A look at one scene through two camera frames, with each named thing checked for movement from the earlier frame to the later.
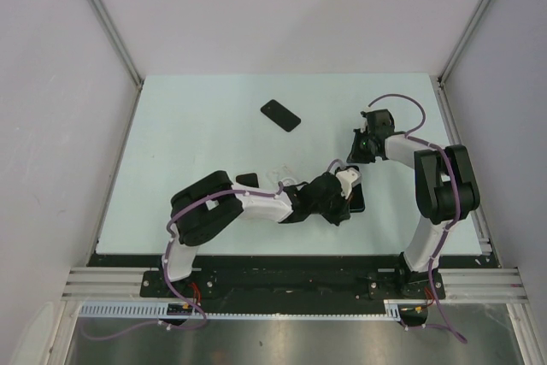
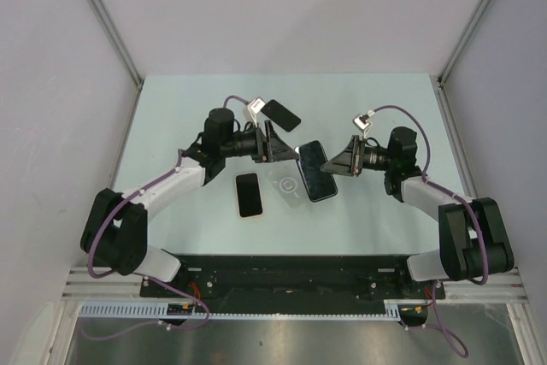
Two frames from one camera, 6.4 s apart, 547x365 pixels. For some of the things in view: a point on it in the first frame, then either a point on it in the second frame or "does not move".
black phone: x=280 y=115 does not move
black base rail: x=354 y=278 does not move
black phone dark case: x=356 y=202 to x=320 y=185
